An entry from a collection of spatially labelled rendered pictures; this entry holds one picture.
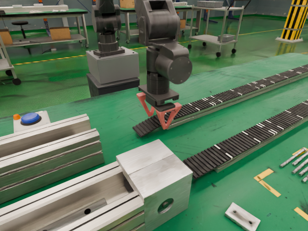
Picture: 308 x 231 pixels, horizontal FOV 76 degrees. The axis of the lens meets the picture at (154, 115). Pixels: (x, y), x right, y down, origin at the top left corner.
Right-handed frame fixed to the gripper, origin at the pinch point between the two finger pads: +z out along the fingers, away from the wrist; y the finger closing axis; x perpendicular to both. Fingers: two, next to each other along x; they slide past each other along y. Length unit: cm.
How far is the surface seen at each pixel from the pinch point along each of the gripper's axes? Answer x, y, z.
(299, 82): 72, 4, 3
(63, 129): -23.9, -2.3, -4.2
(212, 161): 0.9, 20.0, -0.1
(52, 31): 32, -474, 41
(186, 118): 9.7, 1.4, 2.3
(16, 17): -26, -455, 8
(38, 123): -28.4, -10.4, -2.8
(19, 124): -32.6, -12.5, -2.8
